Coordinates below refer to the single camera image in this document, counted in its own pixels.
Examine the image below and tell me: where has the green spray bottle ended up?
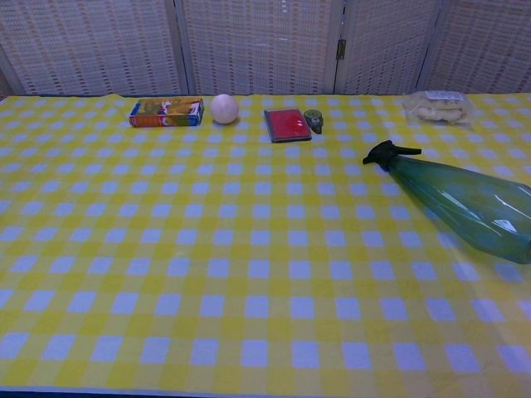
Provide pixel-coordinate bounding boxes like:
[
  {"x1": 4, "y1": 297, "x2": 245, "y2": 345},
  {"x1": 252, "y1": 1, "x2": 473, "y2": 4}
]
[{"x1": 362, "y1": 139, "x2": 531, "y2": 265}]

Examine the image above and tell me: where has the yellow checkered tablecloth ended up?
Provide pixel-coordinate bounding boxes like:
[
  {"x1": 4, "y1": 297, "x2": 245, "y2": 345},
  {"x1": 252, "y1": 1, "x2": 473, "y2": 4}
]
[{"x1": 0, "y1": 94, "x2": 531, "y2": 395}]

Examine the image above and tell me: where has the red stamp pad case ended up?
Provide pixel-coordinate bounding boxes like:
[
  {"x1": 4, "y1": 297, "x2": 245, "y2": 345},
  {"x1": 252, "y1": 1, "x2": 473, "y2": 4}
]
[{"x1": 263, "y1": 107, "x2": 313, "y2": 144}]

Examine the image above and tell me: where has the small green round gadget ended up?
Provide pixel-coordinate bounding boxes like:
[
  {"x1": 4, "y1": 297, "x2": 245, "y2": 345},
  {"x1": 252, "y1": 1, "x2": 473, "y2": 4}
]
[{"x1": 303, "y1": 109, "x2": 325, "y2": 136}]

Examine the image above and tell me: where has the pale pink ball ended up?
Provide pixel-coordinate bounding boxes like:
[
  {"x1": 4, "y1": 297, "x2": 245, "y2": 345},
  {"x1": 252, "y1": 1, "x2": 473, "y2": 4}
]
[{"x1": 209, "y1": 94, "x2": 240, "y2": 124}]

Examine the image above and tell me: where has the colourful printed carton box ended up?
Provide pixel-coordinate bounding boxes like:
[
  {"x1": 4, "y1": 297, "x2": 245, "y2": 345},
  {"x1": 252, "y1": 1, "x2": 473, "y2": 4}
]
[{"x1": 128, "y1": 97, "x2": 205, "y2": 129}]

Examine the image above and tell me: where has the woven folding screen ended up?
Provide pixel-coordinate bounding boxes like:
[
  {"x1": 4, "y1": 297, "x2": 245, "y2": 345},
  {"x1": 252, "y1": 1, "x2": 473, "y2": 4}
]
[{"x1": 0, "y1": 0, "x2": 531, "y2": 97}]

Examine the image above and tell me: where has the clear bag of snacks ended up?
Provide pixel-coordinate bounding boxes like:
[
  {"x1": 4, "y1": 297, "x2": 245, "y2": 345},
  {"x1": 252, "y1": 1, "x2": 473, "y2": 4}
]
[{"x1": 402, "y1": 90, "x2": 476, "y2": 130}]

